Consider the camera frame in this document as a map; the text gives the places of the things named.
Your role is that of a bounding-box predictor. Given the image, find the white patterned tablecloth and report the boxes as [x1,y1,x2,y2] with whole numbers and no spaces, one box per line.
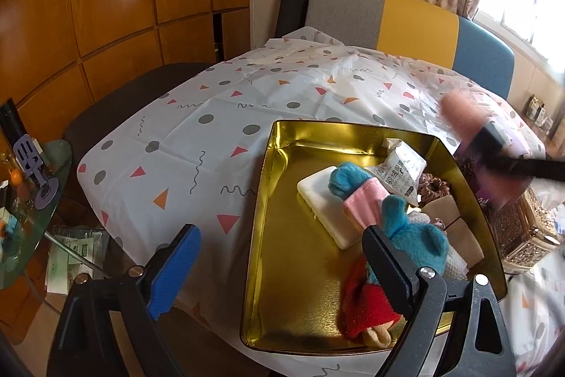
[77,28,565,377]

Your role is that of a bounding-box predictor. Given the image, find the purple phone stand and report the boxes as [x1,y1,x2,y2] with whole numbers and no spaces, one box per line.
[12,134,60,211]

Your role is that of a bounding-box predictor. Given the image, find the black bottle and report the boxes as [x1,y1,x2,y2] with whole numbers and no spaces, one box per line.
[0,101,23,148]

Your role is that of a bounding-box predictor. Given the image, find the grey yellow blue sofa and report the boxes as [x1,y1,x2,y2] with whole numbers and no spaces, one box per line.
[304,0,516,101]

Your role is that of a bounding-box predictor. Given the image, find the ornate gold tin box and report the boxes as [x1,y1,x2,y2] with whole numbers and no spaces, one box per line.
[483,187,563,274]

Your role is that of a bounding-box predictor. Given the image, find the cream wet wipes packet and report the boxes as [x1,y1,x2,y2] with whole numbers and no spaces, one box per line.
[364,139,427,206]

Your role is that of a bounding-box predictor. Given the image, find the green white paper packets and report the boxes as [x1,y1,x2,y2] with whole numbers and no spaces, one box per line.
[44,224,111,295]

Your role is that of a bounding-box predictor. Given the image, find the purple patterned lid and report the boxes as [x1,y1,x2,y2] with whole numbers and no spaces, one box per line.
[457,147,533,211]

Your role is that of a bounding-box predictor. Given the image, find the red plush toy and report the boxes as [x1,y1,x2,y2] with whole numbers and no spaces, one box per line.
[338,258,404,348]

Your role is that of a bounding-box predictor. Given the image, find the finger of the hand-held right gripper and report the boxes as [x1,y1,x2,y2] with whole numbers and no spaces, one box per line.
[469,124,565,183]

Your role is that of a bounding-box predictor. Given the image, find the white knitted item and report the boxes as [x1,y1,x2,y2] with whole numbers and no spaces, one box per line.
[441,247,469,281]

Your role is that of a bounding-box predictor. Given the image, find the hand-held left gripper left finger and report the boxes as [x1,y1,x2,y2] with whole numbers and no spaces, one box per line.
[46,224,202,377]

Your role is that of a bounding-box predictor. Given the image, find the brown pink scrunchie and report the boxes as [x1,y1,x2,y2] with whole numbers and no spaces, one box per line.
[417,174,451,206]

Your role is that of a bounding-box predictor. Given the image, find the blue pink plush toy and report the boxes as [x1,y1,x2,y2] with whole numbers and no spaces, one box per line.
[329,165,451,285]

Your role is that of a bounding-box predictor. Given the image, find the brown cardboard piece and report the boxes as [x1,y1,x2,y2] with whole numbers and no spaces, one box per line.
[446,220,486,268]
[421,196,469,228]

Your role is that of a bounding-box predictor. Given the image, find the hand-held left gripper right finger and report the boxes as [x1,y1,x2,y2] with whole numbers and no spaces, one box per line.
[362,225,517,377]

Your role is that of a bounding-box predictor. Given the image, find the white soap bar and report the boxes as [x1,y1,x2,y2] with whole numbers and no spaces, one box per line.
[297,166,367,249]

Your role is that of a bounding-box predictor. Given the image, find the round glass side table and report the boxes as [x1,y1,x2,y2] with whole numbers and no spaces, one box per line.
[0,139,73,289]

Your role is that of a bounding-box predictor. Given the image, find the wooden wardrobe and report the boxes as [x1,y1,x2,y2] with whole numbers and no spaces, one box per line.
[0,0,252,152]

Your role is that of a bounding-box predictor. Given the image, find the gold tin tray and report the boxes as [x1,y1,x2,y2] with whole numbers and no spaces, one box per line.
[239,119,508,355]

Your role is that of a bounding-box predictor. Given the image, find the person's right hand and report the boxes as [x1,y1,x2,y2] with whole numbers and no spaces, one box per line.
[442,89,484,141]

